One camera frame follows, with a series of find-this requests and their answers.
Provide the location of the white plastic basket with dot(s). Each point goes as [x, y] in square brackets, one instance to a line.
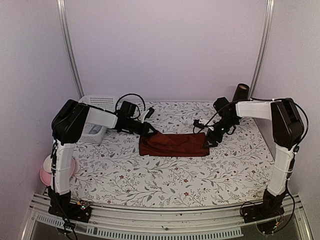
[101, 112]

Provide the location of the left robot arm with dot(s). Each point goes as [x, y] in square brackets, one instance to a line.
[67, 128]

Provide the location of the white bowl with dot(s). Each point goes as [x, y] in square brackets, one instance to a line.
[47, 164]

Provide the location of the floral tablecloth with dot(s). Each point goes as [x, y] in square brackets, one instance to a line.
[113, 172]

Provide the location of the front aluminium rail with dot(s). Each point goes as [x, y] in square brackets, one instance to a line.
[221, 222]

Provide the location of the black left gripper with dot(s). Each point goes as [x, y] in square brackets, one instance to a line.
[144, 131]

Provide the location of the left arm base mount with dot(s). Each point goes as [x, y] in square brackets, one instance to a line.
[70, 211]

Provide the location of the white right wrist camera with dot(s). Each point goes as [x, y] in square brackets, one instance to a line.
[200, 123]

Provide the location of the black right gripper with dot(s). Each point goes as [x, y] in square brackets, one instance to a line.
[208, 137]

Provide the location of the pink plate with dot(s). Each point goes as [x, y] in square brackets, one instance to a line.
[46, 177]

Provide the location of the black cylinder cup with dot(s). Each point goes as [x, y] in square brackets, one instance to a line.
[241, 92]

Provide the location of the dark red towel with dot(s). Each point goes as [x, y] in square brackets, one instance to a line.
[173, 145]

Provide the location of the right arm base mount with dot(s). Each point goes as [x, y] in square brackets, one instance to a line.
[260, 212]

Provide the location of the blue orange patterned towel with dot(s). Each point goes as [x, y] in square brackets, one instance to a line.
[92, 129]

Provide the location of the right aluminium frame post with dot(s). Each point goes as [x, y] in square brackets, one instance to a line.
[268, 18]

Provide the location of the left aluminium frame post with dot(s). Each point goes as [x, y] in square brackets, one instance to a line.
[62, 13]

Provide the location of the aluminium frame post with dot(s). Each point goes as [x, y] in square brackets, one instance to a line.
[62, 13]
[268, 18]

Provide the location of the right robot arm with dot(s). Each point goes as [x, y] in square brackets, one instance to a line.
[288, 131]

